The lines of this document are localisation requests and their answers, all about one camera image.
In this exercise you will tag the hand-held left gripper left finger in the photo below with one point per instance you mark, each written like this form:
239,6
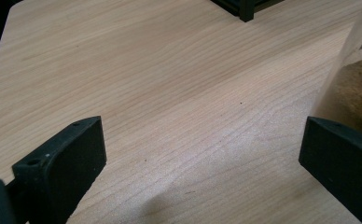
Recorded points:
61,168

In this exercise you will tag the clear jar of brown powder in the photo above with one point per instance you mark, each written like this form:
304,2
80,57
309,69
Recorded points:
359,90

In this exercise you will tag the black metal shelf rack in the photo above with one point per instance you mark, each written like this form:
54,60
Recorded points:
247,11

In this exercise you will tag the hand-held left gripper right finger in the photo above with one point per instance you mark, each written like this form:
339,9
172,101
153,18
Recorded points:
344,161

